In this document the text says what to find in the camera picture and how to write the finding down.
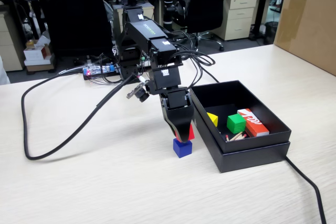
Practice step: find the green wooden cube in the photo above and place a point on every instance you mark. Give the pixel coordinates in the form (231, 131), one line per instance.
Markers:
(236, 124)

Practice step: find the black vertical stand pole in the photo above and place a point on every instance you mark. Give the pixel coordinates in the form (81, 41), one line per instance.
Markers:
(168, 11)

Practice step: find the person in white shirt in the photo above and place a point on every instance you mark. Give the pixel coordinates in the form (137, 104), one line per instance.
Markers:
(4, 72)

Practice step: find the motor controller board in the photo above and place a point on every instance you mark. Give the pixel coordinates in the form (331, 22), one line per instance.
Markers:
(89, 72)

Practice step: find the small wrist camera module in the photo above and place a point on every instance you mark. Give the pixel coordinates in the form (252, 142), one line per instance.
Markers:
(141, 94)

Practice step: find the yellow wooden block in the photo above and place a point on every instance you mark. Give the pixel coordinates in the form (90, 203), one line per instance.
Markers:
(214, 120)

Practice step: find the white carton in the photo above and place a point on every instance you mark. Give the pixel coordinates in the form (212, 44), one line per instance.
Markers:
(35, 53)

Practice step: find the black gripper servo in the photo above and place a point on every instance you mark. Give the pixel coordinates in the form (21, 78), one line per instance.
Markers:
(178, 99)

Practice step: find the black cardboard box tray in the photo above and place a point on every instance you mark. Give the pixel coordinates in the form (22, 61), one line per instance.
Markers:
(223, 95)

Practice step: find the white drawer cabinet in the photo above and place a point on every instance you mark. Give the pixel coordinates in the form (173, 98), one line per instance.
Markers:
(239, 14)

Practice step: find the orange and white matchbox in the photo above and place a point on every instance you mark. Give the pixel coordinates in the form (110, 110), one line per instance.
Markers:
(256, 127)

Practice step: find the blue wooden cube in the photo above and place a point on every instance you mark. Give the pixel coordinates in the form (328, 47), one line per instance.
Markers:
(182, 150)

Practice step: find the black open box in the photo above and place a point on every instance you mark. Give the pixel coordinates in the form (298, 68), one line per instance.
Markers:
(252, 158)

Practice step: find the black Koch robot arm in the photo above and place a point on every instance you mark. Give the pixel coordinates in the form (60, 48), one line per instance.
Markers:
(141, 30)

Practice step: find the black trash bin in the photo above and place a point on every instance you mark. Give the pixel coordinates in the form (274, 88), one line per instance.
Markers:
(270, 33)

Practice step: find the large brown cardboard box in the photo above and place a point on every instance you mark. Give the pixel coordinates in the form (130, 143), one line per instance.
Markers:
(309, 30)

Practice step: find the beige drawer cabinet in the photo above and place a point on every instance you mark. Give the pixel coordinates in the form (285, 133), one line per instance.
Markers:
(150, 14)
(10, 45)

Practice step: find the red wooden cube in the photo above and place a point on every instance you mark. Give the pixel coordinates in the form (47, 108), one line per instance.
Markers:
(192, 133)

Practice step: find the large black office chair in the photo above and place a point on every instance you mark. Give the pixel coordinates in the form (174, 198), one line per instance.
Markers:
(73, 11)

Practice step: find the white paper sheet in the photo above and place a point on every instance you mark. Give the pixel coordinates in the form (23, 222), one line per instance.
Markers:
(44, 37)

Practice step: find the black mesh office chair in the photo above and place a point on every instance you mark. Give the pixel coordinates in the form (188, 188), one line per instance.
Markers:
(204, 6)

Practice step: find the low brown cardboard box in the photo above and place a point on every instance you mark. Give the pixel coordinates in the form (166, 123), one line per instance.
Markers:
(39, 67)

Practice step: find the black-legged office desk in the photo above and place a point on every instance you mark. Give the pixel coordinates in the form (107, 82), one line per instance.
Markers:
(262, 6)

